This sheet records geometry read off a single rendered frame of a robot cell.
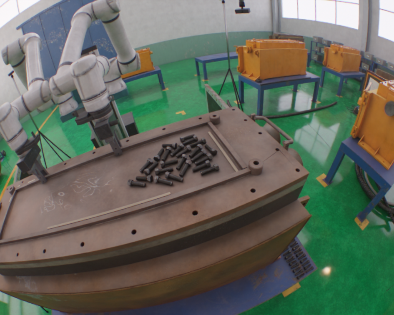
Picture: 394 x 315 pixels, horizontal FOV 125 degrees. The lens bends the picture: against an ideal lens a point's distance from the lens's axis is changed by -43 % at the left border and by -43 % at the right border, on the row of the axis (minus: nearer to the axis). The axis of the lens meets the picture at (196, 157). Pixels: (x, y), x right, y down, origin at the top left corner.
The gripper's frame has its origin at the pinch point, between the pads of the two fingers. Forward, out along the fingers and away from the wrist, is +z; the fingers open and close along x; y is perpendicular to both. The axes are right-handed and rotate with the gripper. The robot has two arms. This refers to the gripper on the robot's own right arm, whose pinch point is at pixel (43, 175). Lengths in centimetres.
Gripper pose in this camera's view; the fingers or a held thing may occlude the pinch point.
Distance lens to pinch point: 85.0
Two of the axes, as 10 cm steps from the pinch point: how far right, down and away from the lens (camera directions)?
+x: 3.1, 6.0, -7.3
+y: -9.4, 3.0, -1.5
